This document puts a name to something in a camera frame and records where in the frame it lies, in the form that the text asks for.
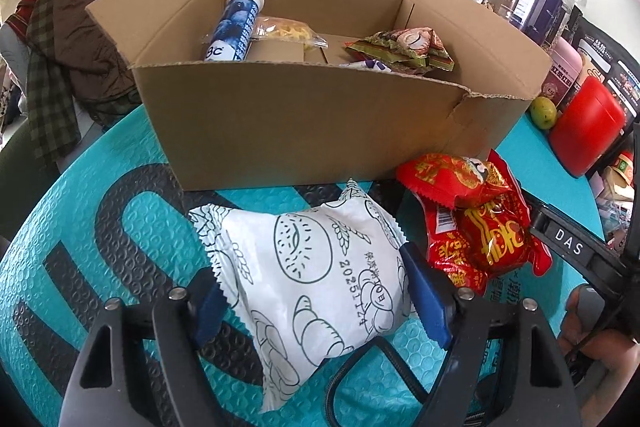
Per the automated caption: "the purple and white packet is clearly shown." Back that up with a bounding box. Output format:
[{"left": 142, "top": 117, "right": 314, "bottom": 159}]
[{"left": 340, "top": 58, "right": 397, "bottom": 74}]

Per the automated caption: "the dark green chair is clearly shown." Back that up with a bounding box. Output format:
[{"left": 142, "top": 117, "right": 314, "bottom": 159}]
[{"left": 0, "top": 127, "right": 58, "bottom": 253}]

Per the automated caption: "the green plaid cloth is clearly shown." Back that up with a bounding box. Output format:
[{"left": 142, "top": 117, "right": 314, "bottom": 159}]
[{"left": 25, "top": 0, "right": 83, "bottom": 170}]

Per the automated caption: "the person's right hand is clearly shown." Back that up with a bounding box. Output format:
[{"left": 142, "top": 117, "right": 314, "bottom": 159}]
[{"left": 559, "top": 284, "right": 640, "bottom": 390}]

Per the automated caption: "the red striped cloth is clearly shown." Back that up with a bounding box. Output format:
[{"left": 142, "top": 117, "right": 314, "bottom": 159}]
[{"left": 9, "top": 0, "right": 50, "bottom": 42}]

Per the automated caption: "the brown jacket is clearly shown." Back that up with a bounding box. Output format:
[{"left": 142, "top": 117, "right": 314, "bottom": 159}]
[{"left": 50, "top": 0, "right": 150, "bottom": 120}]

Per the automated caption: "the red canister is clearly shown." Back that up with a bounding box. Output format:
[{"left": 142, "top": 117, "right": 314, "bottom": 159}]
[{"left": 549, "top": 77, "right": 628, "bottom": 178}]

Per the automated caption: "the orange snack box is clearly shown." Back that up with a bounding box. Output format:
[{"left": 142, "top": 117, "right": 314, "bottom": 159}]
[{"left": 602, "top": 147, "right": 640, "bottom": 198}]

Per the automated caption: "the black printed pouch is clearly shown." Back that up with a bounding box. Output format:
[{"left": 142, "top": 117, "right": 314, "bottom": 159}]
[{"left": 570, "top": 14, "right": 640, "bottom": 120}]

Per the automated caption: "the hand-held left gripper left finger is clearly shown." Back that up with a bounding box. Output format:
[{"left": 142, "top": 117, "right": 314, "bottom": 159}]
[{"left": 59, "top": 264, "right": 228, "bottom": 427}]

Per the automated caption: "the pink canister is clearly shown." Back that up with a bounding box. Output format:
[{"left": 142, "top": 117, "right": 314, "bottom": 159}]
[{"left": 541, "top": 36, "right": 584, "bottom": 108}]

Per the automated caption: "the teal bubble mat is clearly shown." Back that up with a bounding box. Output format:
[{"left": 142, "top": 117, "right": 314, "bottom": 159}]
[{"left": 0, "top": 104, "right": 607, "bottom": 427}]

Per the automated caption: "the white bread packet with drawings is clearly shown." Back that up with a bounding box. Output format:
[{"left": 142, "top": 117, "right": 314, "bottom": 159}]
[{"left": 187, "top": 179, "right": 423, "bottom": 415}]

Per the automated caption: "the blue tablet tube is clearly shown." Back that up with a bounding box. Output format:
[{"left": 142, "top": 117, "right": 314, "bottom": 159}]
[{"left": 204, "top": 0, "right": 264, "bottom": 62}]

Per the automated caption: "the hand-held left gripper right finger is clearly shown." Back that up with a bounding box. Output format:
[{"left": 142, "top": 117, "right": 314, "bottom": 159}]
[{"left": 398, "top": 243, "right": 583, "bottom": 427}]

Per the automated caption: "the green fruit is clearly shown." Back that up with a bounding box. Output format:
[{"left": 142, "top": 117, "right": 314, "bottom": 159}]
[{"left": 530, "top": 97, "right": 559, "bottom": 130}]

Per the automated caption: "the clear packet of yellow waffles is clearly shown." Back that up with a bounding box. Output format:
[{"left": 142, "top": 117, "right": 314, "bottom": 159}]
[{"left": 250, "top": 16, "right": 328, "bottom": 50}]

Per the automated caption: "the plastic jar of nuts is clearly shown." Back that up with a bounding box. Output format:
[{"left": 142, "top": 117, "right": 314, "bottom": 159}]
[{"left": 540, "top": 0, "right": 587, "bottom": 54}]

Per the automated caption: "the black cable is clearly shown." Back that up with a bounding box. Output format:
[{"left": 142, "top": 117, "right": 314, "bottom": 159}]
[{"left": 324, "top": 336, "right": 432, "bottom": 427}]

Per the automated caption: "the small inner cardboard box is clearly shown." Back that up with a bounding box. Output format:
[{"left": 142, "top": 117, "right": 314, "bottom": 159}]
[{"left": 245, "top": 32, "right": 366, "bottom": 65}]

